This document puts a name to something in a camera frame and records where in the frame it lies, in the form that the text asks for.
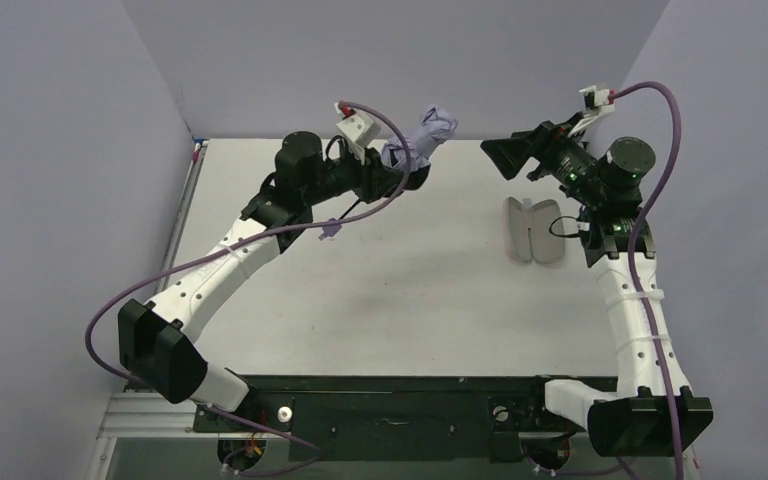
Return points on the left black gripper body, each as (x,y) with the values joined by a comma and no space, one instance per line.
(371,171)

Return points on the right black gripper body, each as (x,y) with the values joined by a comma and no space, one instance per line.
(537,153)

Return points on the lilac umbrella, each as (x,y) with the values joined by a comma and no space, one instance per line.
(410,150)

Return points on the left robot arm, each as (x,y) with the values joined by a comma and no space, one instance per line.
(157,338)

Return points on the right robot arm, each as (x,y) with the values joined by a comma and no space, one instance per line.
(653,411)

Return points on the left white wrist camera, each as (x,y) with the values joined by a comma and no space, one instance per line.
(358,128)

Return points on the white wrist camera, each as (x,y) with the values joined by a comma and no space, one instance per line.
(358,128)
(599,103)

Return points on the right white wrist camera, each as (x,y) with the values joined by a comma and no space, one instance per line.
(599,103)

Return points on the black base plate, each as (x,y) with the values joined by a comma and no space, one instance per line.
(523,427)

